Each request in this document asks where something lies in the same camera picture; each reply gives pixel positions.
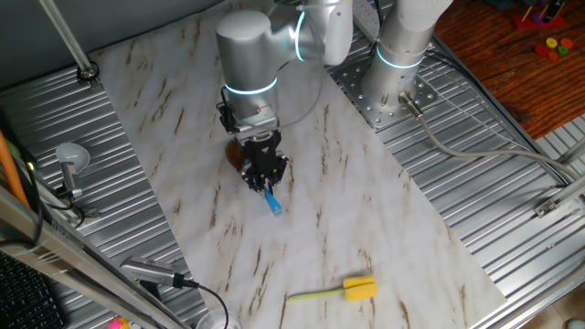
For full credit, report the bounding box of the aluminium frame beam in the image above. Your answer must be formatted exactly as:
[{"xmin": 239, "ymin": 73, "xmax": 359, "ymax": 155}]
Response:
[{"xmin": 0, "ymin": 182, "xmax": 188, "ymax": 329}]

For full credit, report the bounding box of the red toy base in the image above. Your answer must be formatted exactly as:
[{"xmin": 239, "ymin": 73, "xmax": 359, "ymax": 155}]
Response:
[{"xmin": 511, "ymin": 0, "xmax": 566, "ymax": 31}]

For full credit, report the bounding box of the marble pattern table mat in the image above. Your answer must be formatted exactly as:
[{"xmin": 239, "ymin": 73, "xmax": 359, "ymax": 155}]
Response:
[{"xmin": 89, "ymin": 0, "xmax": 508, "ymax": 329}]

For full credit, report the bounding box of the metal camera mount clamp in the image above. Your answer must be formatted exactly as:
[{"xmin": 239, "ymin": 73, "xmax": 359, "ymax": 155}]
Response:
[{"xmin": 54, "ymin": 185, "xmax": 100, "ymax": 219}]

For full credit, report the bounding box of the blue handled brown bristle brush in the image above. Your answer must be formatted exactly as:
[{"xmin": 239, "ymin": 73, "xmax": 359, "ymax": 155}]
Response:
[{"xmin": 225, "ymin": 139, "xmax": 284, "ymax": 217}]

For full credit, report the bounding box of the black camera cable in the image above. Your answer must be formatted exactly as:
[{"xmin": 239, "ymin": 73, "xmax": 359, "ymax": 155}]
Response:
[{"xmin": 173, "ymin": 273, "xmax": 229, "ymax": 316}]

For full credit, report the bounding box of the orange stick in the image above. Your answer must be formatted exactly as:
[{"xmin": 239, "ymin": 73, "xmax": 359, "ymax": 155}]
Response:
[{"xmin": 0, "ymin": 130, "xmax": 31, "ymax": 209}]

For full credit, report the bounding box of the aluminium camera pole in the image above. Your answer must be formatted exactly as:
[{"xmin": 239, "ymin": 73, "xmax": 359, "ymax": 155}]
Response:
[{"xmin": 38, "ymin": 0, "xmax": 101, "ymax": 86}]

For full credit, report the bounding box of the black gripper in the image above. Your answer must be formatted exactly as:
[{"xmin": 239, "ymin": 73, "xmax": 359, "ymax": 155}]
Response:
[{"xmin": 240, "ymin": 130, "xmax": 290, "ymax": 192}]

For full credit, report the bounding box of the aluminium corner bracket beam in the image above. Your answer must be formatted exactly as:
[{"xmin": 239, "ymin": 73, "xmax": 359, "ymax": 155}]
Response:
[{"xmin": 533, "ymin": 136, "xmax": 585, "ymax": 218}]

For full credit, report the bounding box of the thick grey robot cable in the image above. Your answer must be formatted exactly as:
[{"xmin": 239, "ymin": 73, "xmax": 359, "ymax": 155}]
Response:
[{"xmin": 397, "ymin": 90, "xmax": 584, "ymax": 184}]

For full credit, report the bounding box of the yellow sponge brush green handle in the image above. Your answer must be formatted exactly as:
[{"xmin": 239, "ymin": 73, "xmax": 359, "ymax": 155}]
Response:
[{"xmin": 287, "ymin": 273, "xmax": 378, "ymax": 302}]

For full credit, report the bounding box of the brown wooden table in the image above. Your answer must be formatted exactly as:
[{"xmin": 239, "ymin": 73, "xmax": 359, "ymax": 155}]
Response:
[{"xmin": 431, "ymin": 0, "xmax": 585, "ymax": 141}]

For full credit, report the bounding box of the black keyboard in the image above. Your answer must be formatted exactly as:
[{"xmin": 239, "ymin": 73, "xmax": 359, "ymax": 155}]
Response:
[{"xmin": 0, "ymin": 253, "xmax": 68, "ymax": 329}]

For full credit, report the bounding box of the grey depth camera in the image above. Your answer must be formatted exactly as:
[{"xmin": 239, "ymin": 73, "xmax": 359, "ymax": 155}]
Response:
[{"xmin": 119, "ymin": 255, "xmax": 184, "ymax": 289}]

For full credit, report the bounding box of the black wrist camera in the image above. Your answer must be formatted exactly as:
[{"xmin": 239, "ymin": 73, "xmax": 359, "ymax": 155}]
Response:
[{"xmin": 216, "ymin": 99, "xmax": 239, "ymax": 134}]

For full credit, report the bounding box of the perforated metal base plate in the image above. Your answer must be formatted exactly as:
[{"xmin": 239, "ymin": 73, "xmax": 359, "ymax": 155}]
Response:
[{"xmin": 335, "ymin": 57, "xmax": 441, "ymax": 133}]

